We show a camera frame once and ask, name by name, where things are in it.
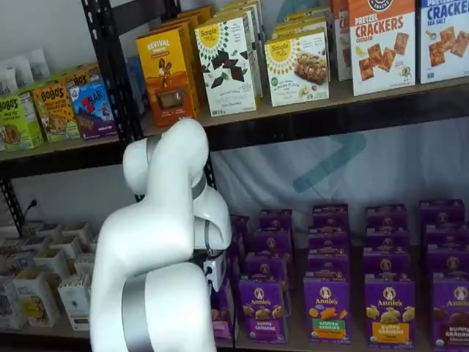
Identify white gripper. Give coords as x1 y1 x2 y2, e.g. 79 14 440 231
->
202 252 229 293

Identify purple Annie's box pink patch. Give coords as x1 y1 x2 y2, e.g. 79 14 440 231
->
211 280 235 340

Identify purple Annie's box violet patch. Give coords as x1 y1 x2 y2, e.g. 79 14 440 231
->
244 252 291 283
238 279 289 345
259 209 293 234
252 229 293 257

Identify purple Annie's box green patch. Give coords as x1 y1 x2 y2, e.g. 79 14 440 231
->
312 204 349 232
303 276 353 345
309 229 351 257
306 254 352 282

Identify white patterned tea box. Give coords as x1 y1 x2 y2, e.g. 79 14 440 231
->
7 252 37 276
49 234 82 257
12 270 60 327
21 236 52 254
58 274 92 331
62 221 92 243
73 252 97 279
0 276 29 330
34 249 70 278
34 223 64 239

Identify purple Annie's box yellow patch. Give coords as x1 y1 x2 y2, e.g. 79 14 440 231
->
363 252 412 282
365 276 417 349
364 229 410 256
365 204 407 232

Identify orange Revival snack box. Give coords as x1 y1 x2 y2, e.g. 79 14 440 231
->
157 16 207 111
136 27 198 128
175 5 216 41

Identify white Simple Mills chocolate box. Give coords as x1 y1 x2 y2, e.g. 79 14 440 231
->
214 2 264 100
193 16 258 117

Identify yellow Simple Mills bar box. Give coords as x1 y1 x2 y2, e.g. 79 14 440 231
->
270 17 333 40
264 31 330 108

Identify orange Bobo's snack box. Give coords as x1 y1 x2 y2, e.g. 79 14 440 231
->
60 70 92 91
32 84 81 144

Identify purple Annie's box brown bunnies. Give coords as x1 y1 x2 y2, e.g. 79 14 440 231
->
432 273 469 351
423 225 469 254
419 199 465 228
426 251 469 278

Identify green Bobo's snack box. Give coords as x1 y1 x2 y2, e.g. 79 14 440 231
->
0 91 44 152

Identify pretzel crackers cheddar box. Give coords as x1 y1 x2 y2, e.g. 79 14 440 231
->
331 0 353 82
347 0 417 98

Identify pretzel crackers sea salt box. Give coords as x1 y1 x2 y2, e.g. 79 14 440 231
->
419 0 469 85

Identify white backdrop sheet teal logo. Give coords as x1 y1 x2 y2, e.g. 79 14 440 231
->
210 117 469 230

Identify black metal shelving rack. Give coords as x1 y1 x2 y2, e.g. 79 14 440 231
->
0 0 125 352
106 0 469 352

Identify white snack pouch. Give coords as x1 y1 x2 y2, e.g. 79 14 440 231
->
0 69 18 97
3 56 34 89
27 47 51 80

